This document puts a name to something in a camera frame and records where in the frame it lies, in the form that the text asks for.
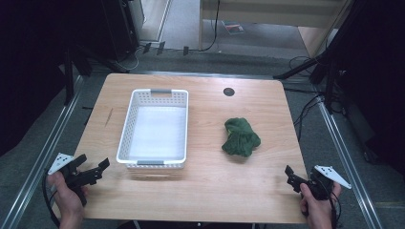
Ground person's right hand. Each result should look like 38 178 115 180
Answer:
299 181 344 229

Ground magazine with red cover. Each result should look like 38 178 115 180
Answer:
223 20 245 36

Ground dark green cloth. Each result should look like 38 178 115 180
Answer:
221 117 262 157

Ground aluminium frame rail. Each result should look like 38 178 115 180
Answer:
0 75 86 229
128 71 281 79
313 85 385 229

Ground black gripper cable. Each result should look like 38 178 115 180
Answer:
41 170 62 229
328 182 342 229

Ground person's left hand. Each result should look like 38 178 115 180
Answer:
47 171 90 229

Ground black metal stand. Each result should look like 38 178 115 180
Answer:
62 44 94 107

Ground black cabinet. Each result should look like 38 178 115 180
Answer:
95 0 140 63

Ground light wooden furniture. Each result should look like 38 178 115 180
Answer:
198 0 354 59

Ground black floor cables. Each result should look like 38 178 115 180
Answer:
281 55 347 142

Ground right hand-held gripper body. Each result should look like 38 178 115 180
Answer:
300 164 352 201

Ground white plastic basket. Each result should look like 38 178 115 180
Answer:
116 88 190 170

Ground white floor cable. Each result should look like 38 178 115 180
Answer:
118 44 144 72

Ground black tripod stand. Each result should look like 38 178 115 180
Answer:
272 0 367 114

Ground black hanging cable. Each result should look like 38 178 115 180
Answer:
197 0 222 52

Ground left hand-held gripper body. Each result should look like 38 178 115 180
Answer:
47 153 98 207

